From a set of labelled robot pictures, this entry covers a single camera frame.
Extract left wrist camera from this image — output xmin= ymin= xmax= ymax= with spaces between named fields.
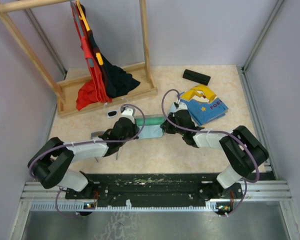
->
xmin=120 ymin=106 xmax=135 ymax=118

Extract wooden clothes rack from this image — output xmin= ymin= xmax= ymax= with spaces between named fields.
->
xmin=0 ymin=0 xmax=158 ymax=118

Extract red hanging garment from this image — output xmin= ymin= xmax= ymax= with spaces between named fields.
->
xmin=70 ymin=2 xmax=113 ymax=104

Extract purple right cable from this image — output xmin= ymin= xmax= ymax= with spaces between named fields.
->
xmin=161 ymin=89 xmax=261 ymax=218

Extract black hanging garment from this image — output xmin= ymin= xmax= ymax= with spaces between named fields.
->
xmin=89 ymin=34 xmax=142 ymax=99

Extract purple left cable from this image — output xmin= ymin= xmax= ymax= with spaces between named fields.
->
xmin=28 ymin=103 xmax=146 ymax=218

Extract grey blue sunglasses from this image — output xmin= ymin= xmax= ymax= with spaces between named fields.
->
xmin=90 ymin=131 xmax=107 ymax=140

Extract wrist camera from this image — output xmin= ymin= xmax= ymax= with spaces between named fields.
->
xmin=174 ymin=100 xmax=188 ymax=112
xmin=120 ymin=106 xmax=135 ymax=118

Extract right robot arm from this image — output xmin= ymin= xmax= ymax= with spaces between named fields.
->
xmin=160 ymin=110 xmax=269 ymax=198

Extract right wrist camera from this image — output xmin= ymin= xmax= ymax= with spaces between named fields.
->
xmin=174 ymin=100 xmax=188 ymax=112

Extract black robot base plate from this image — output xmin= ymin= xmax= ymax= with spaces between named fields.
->
xmin=65 ymin=173 xmax=243 ymax=208

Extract blue yellow folded cloth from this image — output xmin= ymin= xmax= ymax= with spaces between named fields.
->
xmin=180 ymin=84 xmax=228 ymax=126

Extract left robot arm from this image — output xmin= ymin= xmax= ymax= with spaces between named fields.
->
xmin=28 ymin=116 xmax=140 ymax=199

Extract purple cable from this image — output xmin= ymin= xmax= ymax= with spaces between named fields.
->
xmin=161 ymin=89 xmax=261 ymax=218
xmin=28 ymin=103 xmax=146 ymax=218

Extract light blue flat lens cloth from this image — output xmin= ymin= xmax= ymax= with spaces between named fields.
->
xmin=166 ymin=102 xmax=177 ymax=117

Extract black glasses case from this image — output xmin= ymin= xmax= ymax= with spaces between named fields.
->
xmin=182 ymin=69 xmax=211 ymax=86

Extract grey red clothes hanger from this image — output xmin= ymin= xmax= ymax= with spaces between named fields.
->
xmin=70 ymin=0 xmax=95 ymax=68

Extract grey glasses case green lining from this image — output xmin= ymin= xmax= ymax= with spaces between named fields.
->
xmin=144 ymin=114 xmax=165 ymax=126

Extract yellow clothes hanger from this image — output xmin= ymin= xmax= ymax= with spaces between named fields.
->
xmin=76 ymin=0 xmax=104 ymax=66

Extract white sunglasses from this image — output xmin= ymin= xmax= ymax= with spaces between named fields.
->
xmin=103 ymin=102 xmax=127 ymax=119

